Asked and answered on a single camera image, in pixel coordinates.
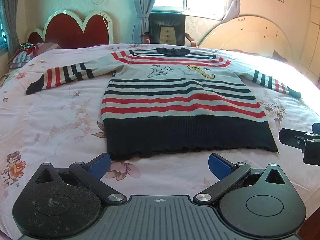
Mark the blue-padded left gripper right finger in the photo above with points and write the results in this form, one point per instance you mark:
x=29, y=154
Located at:
x=230, y=177

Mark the blue-grey left curtain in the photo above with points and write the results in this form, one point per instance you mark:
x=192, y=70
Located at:
x=143, y=9

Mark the striped folded clothes pile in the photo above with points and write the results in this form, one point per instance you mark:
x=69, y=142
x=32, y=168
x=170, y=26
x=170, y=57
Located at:
x=27, y=51

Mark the grey window curtain far left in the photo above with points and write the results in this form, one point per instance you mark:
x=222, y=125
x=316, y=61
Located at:
x=8, y=22

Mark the striped knit sweater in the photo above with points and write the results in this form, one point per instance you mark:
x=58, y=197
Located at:
x=174, y=100

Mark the red heart-shaped headboard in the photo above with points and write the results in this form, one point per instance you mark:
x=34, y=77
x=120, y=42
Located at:
x=69, y=31

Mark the white right curtain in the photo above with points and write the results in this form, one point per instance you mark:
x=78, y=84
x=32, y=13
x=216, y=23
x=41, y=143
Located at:
x=233, y=11

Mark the cream arched headboard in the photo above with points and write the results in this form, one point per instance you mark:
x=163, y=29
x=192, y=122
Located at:
x=250, y=34

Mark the black leather armchair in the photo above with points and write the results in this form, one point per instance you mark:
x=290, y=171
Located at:
x=167, y=28

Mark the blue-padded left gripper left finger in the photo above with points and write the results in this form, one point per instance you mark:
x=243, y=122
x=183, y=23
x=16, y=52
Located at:
x=89, y=175

